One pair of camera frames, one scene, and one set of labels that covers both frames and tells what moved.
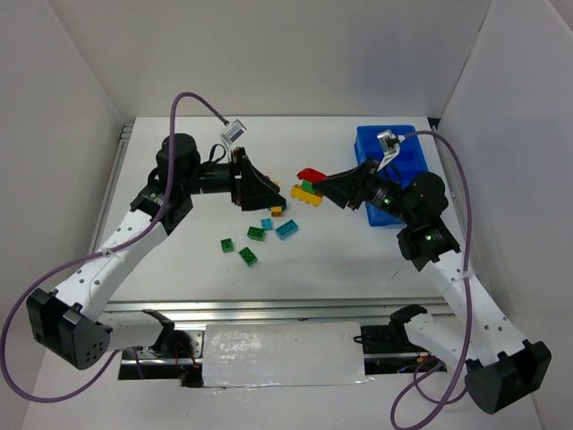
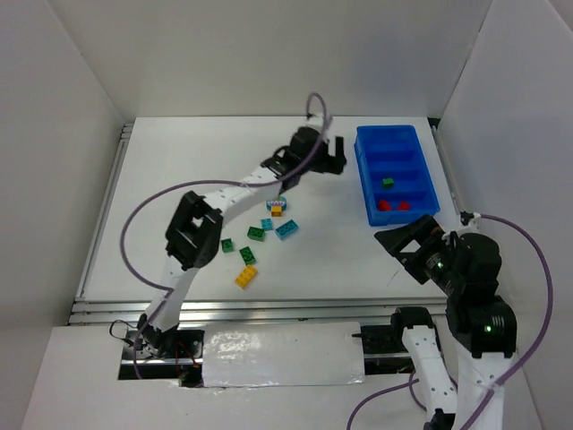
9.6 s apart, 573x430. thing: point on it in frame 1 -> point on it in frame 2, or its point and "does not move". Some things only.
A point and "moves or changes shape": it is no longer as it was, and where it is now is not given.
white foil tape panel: x=259 y=355 does not move
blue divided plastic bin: x=409 y=162 does not move
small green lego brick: x=307 y=186 moves or changes shape
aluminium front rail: x=267 y=312 does not move
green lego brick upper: x=256 y=233 does not move
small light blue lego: x=267 y=224 does not move
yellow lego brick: x=306 y=193 -> x=247 y=275
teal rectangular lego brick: x=286 y=229 does not move
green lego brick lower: x=248 y=256 does not move
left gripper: x=240 y=179 -> x=331 y=160
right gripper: x=362 y=184 -> x=421 y=253
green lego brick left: x=226 y=245 does not move
